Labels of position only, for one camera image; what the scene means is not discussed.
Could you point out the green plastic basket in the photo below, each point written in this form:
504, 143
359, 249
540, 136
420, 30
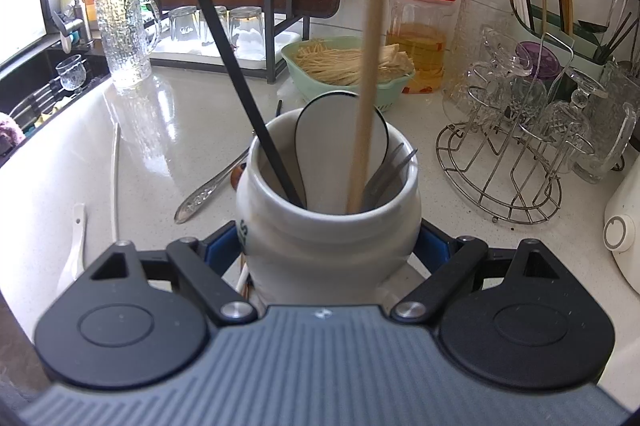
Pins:
305, 86

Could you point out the black kitchen sink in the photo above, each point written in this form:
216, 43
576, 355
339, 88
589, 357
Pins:
30, 91

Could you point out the purple lidded cup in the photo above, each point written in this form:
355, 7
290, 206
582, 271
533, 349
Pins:
537, 58

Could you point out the row of hanging kitchen utensils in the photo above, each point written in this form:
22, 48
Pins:
625, 6

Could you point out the bundle of dried noodles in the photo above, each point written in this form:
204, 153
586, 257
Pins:
340, 63

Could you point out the tall textured glass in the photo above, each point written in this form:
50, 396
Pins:
470, 36

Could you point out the crystal goblet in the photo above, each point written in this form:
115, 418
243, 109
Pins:
570, 126

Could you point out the small glass cup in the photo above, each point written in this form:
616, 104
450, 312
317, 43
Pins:
71, 73

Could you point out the white drying tray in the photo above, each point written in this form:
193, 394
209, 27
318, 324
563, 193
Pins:
280, 43

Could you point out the black-rimmed white ceramic spoon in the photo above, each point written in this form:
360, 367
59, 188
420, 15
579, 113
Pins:
325, 131

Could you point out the plastic jar red lid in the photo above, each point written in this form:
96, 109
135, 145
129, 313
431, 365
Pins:
420, 41

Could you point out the green utensil drainer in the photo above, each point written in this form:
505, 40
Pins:
587, 61

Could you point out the copper spoon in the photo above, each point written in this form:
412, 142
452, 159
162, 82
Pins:
236, 178

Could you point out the wooden chopstick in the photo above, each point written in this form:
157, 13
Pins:
367, 81

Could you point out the clear drinking glass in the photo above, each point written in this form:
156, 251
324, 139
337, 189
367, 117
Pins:
184, 26
245, 28
215, 26

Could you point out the white chopstick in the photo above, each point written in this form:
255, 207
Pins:
116, 181

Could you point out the silver metal spoon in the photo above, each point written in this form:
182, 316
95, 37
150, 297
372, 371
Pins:
200, 198

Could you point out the ribbed glass mug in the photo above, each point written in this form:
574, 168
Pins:
607, 131

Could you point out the silver fork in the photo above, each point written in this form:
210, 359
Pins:
390, 176

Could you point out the white electric cooker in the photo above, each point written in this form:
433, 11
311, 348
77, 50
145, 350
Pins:
625, 246

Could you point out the white plastic spoon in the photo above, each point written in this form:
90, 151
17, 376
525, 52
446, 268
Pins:
75, 251

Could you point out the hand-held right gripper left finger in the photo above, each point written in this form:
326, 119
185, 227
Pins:
222, 251

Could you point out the white ceramic mug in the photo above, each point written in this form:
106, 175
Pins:
325, 256

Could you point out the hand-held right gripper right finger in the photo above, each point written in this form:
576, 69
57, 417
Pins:
432, 251

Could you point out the clear glass cup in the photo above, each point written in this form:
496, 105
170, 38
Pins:
495, 76

